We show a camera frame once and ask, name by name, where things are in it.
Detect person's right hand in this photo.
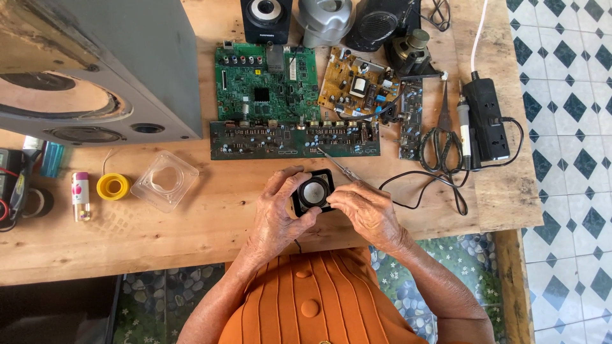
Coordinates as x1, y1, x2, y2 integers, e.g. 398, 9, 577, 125
327, 180, 410, 257

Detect person's left hand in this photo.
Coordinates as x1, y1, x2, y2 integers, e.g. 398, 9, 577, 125
251, 165, 322, 250

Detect small square black speaker driver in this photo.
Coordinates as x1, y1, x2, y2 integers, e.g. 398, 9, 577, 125
290, 168, 336, 219

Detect thin metal screwdriver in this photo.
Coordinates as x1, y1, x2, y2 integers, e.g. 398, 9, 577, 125
317, 147, 364, 183

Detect long dark amplifier circuit board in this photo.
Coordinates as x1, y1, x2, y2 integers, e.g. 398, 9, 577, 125
210, 118, 382, 161

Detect orange buttoned garment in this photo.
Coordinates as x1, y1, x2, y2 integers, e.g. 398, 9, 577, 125
217, 247, 429, 344

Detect narrow grey circuit board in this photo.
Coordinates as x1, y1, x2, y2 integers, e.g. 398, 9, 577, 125
398, 79, 424, 161

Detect clear plastic square cover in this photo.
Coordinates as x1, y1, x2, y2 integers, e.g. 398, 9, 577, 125
130, 150, 200, 214

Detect yellow power supply board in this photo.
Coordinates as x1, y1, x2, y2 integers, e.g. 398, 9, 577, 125
317, 46, 403, 126

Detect white soldering iron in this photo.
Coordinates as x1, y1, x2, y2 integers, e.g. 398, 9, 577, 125
456, 86, 473, 171

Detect green main circuit board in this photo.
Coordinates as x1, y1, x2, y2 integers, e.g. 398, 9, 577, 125
214, 41, 320, 123

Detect black power strip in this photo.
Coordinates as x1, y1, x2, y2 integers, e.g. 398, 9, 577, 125
462, 71, 511, 161

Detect yellow solder spool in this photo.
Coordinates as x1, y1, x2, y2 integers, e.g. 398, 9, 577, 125
96, 172, 132, 201

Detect bare speaker driver with magnet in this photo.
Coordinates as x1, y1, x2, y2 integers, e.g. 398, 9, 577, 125
384, 29, 443, 80

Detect small bottle with pink cap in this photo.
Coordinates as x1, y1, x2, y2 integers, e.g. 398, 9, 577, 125
71, 171, 91, 222

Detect black speaker with round grille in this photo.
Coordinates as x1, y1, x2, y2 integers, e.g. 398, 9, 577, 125
345, 0, 422, 53

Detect small black desktop speaker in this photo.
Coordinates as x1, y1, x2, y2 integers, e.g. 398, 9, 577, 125
240, 0, 293, 46

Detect silver plastic speaker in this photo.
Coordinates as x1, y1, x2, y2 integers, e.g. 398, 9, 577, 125
296, 0, 355, 48

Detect blue cylindrical container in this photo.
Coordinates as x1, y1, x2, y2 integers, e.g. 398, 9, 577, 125
40, 140, 65, 179

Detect black tape roll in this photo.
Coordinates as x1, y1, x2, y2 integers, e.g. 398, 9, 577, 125
22, 187, 55, 219

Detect large grey speaker cabinet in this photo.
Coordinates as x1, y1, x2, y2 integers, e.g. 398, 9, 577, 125
0, 0, 203, 147

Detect black box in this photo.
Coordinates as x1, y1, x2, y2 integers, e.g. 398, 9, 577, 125
0, 274, 122, 344

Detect multimeter with red lead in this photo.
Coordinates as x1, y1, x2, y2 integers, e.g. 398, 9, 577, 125
0, 148, 32, 233

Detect black soldering iron cable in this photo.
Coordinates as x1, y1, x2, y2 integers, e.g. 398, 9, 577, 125
378, 117, 525, 217

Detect black handled scissors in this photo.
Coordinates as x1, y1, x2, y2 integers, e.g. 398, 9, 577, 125
419, 80, 465, 175

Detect white power cable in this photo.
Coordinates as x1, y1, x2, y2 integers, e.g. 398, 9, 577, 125
470, 0, 489, 73

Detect thin black looped cable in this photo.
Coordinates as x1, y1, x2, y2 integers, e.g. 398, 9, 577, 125
417, 0, 451, 32

